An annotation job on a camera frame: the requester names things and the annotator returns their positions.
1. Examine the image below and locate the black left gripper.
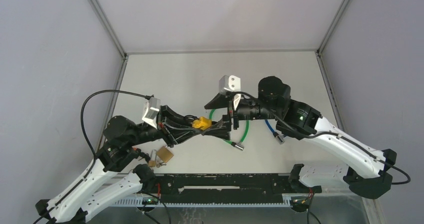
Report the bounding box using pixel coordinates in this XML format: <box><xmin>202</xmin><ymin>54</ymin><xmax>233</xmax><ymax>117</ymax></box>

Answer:
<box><xmin>128</xmin><ymin>104</ymin><xmax>203</xmax><ymax>146</ymax></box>

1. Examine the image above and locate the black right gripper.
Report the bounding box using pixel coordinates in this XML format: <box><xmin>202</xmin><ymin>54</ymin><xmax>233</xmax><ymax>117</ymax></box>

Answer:
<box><xmin>202</xmin><ymin>91</ymin><xmax>280</xmax><ymax>140</ymax></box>

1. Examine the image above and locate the yellow tag padlock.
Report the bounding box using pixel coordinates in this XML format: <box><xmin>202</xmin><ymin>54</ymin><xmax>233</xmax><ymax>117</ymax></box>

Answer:
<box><xmin>183</xmin><ymin>115</ymin><xmax>213</xmax><ymax>131</ymax></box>

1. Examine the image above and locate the green cable lock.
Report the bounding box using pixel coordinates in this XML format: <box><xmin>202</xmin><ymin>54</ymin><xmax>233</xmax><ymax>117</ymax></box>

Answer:
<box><xmin>208</xmin><ymin>108</ymin><xmax>250</xmax><ymax>151</ymax></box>

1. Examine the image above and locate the blue cable lock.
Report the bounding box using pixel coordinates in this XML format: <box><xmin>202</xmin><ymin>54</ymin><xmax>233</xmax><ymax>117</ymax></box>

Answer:
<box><xmin>264</xmin><ymin>120</ymin><xmax>286</xmax><ymax>145</ymax></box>

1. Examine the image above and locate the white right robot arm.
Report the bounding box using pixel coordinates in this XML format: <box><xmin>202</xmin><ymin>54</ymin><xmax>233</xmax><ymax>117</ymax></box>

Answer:
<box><xmin>205</xmin><ymin>75</ymin><xmax>397</xmax><ymax>199</ymax></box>

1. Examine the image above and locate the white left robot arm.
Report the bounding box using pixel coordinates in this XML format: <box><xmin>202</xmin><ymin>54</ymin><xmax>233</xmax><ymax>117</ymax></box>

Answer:
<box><xmin>35</xmin><ymin>106</ymin><xmax>214</xmax><ymax>224</ymax></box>

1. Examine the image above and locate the large brass padlock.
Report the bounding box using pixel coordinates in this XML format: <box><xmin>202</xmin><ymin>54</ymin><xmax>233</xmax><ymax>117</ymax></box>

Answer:
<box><xmin>156</xmin><ymin>146</ymin><xmax>174</xmax><ymax>164</ymax></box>

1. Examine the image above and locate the orange black padlock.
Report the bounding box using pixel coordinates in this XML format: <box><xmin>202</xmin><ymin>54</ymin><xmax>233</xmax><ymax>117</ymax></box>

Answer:
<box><xmin>133</xmin><ymin>148</ymin><xmax>151</xmax><ymax>162</ymax></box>

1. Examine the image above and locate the small brass padlock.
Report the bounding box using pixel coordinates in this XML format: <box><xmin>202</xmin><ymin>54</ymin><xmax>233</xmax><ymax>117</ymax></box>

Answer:
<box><xmin>148</xmin><ymin>149</ymin><xmax>157</xmax><ymax>168</ymax></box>

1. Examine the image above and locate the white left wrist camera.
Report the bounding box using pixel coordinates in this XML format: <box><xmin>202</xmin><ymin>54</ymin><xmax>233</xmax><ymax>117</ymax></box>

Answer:
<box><xmin>141</xmin><ymin>97</ymin><xmax>161</xmax><ymax>129</ymax></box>

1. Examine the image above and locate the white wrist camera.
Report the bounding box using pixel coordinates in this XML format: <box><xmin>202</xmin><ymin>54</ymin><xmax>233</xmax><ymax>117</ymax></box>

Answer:
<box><xmin>141</xmin><ymin>97</ymin><xmax>161</xmax><ymax>129</ymax></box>
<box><xmin>219</xmin><ymin>75</ymin><xmax>242</xmax><ymax>110</ymax></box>

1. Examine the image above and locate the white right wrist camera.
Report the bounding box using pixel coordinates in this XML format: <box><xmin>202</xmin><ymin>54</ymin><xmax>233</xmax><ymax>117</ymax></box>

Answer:
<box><xmin>219</xmin><ymin>75</ymin><xmax>242</xmax><ymax>110</ymax></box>

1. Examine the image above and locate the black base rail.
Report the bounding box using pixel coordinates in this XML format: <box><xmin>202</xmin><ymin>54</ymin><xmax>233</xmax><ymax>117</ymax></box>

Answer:
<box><xmin>148</xmin><ymin>173</ymin><xmax>322</xmax><ymax>206</ymax></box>

